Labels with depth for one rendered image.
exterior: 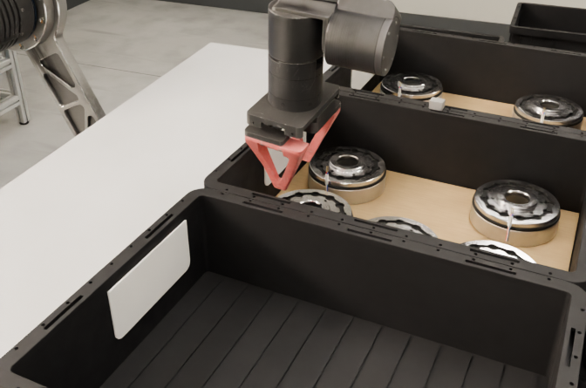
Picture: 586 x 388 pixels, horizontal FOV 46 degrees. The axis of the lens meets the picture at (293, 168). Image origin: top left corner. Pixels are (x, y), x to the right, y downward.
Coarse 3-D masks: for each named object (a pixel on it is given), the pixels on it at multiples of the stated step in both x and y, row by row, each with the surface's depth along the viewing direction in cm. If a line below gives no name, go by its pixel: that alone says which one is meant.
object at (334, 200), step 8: (288, 192) 85; (296, 192) 85; (304, 192) 85; (312, 192) 85; (320, 192) 85; (328, 192) 85; (328, 200) 84; (336, 200) 84; (344, 200) 84; (336, 208) 82; (344, 208) 82
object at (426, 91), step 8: (400, 72) 119; (408, 72) 119; (416, 72) 119; (384, 80) 116; (392, 80) 116; (432, 80) 116; (384, 88) 114; (392, 88) 113; (424, 88) 113; (432, 88) 114; (440, 88) 113; (400, 96) 111; (408, 96) 111; (416, 96) 111; (424, 96) 111; (432, 96) 112
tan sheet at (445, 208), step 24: (384, 192) 91; (408, 192) 91; (432, 192) 91; (456, 192) 91; (360, 216) 86; (408, 216) 86; (432, 216) 86; (456, 216) 86; (576, 216) 86; (456, 240) 82; (480, 240) 82; (552, 240) 82; (552, 264) 78
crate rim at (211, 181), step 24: (360, 96) 94; (456, 120) 88; (480, 120) 87; (216, 168) 77; (240, 192) 72; (336, 216) 68; (408, 240) 65; (432, 240) 65; (504, 264) 62; (528, 264) 62; (576, 264) 62
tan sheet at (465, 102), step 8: (376, 88) 121; (448, 96) 118; (456, 96) 118; (464, 96) 118; (448, 104) 115; (456, 104) 115; (464, 104) 115; (472, 104) 115; (480, 104) 115; (488, 104) 115; (496, 104) 115; (504, 104) 115; (488, 112) 112; (496, 112) 112; (504, 112) 112; (512, 112) 112; (584, 120) 110; (584, 128) 107
